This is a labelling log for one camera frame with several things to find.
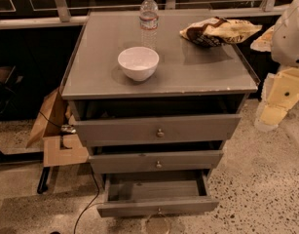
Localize grey bottom drawer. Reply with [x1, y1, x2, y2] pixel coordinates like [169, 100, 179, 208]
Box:
[97, 171, 219, 217]

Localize grey drawer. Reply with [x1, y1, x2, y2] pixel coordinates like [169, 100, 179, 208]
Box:
[97, 171, 219, 217]
[75, 114, 241, 146]
[89, 150, 223, 174]

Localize grey top drawer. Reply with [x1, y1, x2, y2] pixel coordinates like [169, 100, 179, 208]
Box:
[75, 114, 241, 146]

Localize grey middle drawer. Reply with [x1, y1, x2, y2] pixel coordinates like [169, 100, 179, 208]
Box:
[89, 150, 223, 174]

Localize grey wooden drawer cabinet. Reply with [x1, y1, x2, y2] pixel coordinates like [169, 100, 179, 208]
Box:
[59, 9, 261, 183]

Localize brown and yellow chip bag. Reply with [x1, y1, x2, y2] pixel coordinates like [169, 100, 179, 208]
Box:
[180, 17, 262, 48]

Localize white ceramic bowl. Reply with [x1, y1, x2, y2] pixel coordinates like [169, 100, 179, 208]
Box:
[118, 47, 160, 82]

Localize clear plastic water bottle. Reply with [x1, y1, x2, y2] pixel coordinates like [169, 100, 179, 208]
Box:
[139, 0, 159, 50]

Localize brown cardboard box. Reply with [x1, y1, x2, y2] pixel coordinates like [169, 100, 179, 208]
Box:
[26, 89, 89, 167]

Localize black metal floor stand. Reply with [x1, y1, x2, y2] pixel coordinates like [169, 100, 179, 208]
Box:
[37, 167, 51, 194]

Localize black cable on floor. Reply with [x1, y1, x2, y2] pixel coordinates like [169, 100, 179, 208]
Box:
[38, 110, 101, 234]

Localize white metal railing frame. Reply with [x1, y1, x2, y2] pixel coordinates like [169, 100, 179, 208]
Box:
[0, 0, 299, 31]

